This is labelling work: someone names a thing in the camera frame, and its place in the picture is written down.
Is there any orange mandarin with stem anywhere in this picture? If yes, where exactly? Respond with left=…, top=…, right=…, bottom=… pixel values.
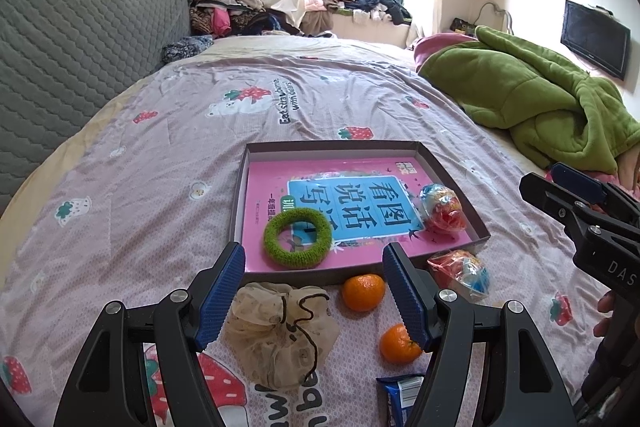
left=379, top=323, right=423, bottom=365

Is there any grey quilted headboard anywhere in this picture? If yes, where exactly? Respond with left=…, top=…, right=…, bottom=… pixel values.
left=0, top=0, right=192, bottom=215

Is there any shallow grey cardboard box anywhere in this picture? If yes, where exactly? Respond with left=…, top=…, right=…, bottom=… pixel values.
left=231, top=141, right=492, bottom=287

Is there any beige sheer scrunchie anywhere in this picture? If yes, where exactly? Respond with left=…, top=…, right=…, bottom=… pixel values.
left=223, top=282, right=341, bottom=389

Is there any person's right hand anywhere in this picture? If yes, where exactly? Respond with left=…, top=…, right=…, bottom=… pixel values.
left=593, top=291, right=618, bottom=339

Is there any green fleece blanket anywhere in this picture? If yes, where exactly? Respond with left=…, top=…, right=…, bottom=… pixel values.
left=417, top=26, right=640, bottom=175

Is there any green fuzzy ring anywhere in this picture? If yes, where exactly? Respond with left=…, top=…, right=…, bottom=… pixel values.
left=263, top=208, right=333, bottom=269

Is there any wrapped toy egg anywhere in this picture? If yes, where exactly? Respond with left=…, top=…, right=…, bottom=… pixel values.
left=419, top=183, right=467, bottom=235
left=427, top=250, right=491, bottom=302

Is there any blue patterned cloth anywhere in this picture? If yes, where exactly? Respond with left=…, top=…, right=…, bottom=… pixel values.
left=161, top=35, right=215, bottom=64

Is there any black flat television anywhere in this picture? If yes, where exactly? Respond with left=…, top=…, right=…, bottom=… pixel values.
left=560, top=0, right=632, bottom=81

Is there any pink and blue book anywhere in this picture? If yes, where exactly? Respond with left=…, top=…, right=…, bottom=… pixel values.
left=241, top=158, right=476, bottom=272

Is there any white cable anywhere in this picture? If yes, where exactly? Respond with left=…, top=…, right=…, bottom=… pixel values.
left=475, top=1, right=514, bottom=32

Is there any pink pillow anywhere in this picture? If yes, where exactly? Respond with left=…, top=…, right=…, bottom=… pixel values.
left=412, top=33, right=478, bottom=68

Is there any blue snack packet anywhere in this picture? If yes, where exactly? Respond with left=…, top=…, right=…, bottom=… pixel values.
left=376, top=373, right=426, bottom=427

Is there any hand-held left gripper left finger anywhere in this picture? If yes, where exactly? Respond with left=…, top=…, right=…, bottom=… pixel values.
left=54, top=241, right=247, bottom=427

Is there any clothes pile beside headboard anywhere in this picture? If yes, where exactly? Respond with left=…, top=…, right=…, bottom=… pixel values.
left=189, top=0, right=306, bottom=38

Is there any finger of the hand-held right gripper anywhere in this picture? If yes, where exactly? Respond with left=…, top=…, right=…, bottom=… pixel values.
left=518, top=173, right=608, bottom=253
left=549, top=162, right=640, bottom=229

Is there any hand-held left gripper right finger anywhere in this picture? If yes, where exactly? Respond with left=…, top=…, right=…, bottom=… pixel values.
left=382, top=242, right=576, bottom=427

